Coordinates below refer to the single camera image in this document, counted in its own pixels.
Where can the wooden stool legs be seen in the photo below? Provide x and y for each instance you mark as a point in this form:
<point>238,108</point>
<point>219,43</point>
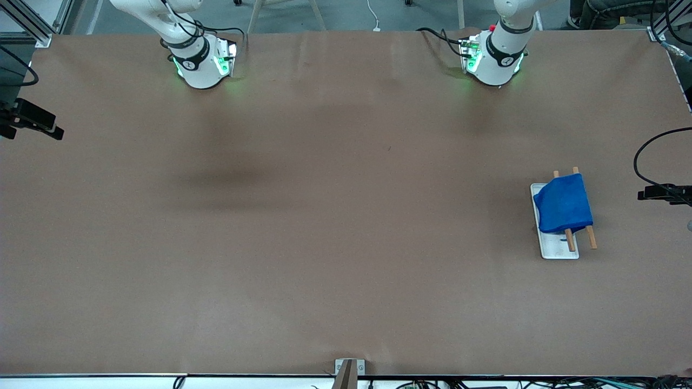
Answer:
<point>257,13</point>

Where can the blue towel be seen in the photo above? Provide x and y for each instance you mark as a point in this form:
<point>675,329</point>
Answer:
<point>562,205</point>

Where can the aluminium frame profile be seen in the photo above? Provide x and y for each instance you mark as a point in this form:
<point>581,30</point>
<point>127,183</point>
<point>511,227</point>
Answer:
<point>657,32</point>
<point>32,27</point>

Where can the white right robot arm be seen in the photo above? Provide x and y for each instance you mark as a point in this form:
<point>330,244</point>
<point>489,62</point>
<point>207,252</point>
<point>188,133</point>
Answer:
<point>200,70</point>

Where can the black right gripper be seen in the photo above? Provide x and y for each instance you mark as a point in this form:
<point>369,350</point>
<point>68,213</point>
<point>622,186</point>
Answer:
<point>10,120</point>

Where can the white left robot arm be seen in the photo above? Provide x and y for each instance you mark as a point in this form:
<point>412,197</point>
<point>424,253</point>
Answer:
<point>503,59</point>

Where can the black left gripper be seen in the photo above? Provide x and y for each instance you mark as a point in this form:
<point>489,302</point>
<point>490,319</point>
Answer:
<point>682,193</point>

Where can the grey metal camera bracket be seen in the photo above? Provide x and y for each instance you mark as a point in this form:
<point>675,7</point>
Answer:
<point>348,373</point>

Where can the white rack with wooden rods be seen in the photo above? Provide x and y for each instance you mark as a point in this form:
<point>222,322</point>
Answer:
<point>557,248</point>

